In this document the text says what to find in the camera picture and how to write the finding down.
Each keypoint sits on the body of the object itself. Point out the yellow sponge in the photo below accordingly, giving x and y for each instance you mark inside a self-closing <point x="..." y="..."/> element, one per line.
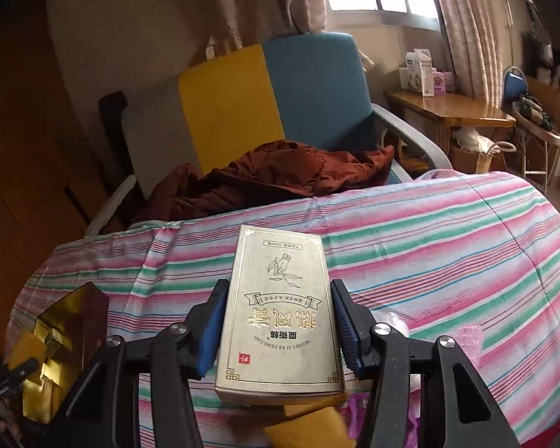
<point x="317" y="424"/>

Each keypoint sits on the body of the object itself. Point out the pink floral curtain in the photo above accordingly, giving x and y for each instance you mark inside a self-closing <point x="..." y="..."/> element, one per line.
<point x="473" y="30"/>

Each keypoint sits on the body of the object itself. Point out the white carton on table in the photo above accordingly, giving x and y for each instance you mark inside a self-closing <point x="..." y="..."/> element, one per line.
<point x="420" y="72"/>

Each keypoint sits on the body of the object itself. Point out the wooden side table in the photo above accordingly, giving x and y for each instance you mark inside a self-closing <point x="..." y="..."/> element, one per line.
<point x="447" y="112"/>

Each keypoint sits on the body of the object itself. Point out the pink small box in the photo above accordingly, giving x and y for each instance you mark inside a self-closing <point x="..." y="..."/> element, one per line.
<point x="439" y="83"/>

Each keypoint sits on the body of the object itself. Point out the rust red jacket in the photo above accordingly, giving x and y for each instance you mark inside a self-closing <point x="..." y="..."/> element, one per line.
<point x="274" y="172"/>

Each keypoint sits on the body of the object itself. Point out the gold gift box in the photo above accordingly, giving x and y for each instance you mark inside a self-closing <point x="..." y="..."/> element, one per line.
<point x="63" y="339"/>

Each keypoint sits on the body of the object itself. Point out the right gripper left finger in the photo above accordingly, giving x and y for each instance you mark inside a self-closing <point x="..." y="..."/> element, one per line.
<point x="183" y="352"/>

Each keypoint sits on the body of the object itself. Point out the striped pink green bedsheet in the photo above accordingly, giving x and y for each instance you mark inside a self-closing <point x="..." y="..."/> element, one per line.
<point x="444" y="251"/>

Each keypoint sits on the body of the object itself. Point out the beige printed box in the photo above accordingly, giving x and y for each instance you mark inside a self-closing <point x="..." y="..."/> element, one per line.
<point x="279" y="343"/>

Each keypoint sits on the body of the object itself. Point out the tricolour fabric armchair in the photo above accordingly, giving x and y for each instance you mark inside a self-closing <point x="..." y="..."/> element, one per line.
<point x="310" y="88"/>

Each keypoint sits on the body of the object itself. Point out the wicker basket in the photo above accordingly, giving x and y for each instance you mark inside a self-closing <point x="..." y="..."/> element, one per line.
<point x="472" y="153"/>

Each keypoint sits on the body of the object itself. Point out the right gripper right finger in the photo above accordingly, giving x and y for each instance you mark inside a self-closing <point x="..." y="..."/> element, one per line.
<point x="377" y="352"/>

